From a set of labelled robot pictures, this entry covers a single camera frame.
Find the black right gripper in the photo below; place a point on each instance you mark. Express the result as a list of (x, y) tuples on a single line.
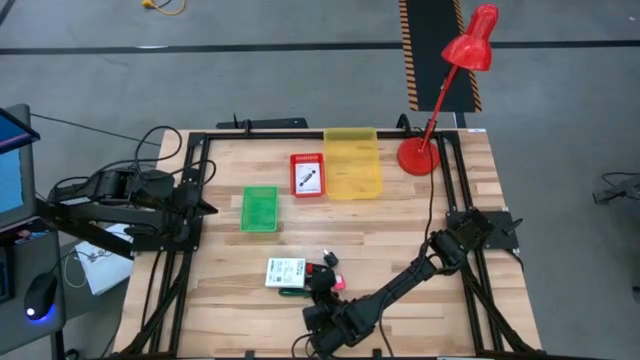
[(340, 325)]

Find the white card reader box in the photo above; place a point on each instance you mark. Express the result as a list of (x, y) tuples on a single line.
[(285, 277), (301, 167)]

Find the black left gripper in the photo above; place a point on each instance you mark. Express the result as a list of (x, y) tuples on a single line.
[(186, 200)]

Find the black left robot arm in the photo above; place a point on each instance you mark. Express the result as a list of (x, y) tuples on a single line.
[(100, 187)]

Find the black bar device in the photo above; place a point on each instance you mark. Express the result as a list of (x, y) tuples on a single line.
[(275, 123)]

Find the yellow translucent plastic bin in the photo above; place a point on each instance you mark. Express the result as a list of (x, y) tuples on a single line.
[(352, 170)]

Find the black mat with striped edges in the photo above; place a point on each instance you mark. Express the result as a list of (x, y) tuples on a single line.
[(430, 60)]

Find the red desk lamp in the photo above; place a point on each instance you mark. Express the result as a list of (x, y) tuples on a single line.
[(419, 156)]

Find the pink wall charger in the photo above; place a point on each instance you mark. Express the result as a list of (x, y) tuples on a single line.
[(340, 283)]

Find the black clamp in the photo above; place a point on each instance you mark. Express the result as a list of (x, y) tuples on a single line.
[(404, 124)]

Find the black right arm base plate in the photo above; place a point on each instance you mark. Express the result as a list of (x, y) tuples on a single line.
[(500, 235)]

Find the black computer mouse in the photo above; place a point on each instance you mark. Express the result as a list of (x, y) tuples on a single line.
[(40, 295)]

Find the red plastic basket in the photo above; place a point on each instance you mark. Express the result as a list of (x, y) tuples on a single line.
[(307, 157)]

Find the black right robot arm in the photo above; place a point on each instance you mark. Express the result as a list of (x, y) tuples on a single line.
[(400, 285)]

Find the small black plug adapter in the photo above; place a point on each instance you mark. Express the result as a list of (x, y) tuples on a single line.
[(330, 259)]

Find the green plastic basket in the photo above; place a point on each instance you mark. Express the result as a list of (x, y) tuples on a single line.
[(259, 210)]

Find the black aluminium table frame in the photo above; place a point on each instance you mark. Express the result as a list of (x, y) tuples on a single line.
[(280, 135)]

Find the monitor with blue screen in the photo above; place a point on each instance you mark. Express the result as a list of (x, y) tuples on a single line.
[(12, 180)]

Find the white paper sheet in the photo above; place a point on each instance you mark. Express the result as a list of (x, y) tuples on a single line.
[(105, 272)]

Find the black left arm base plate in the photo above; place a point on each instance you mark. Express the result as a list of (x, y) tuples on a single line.
[(165, 245)]

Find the grey side desk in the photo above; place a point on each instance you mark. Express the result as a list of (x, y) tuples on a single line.
[(15, 325)]

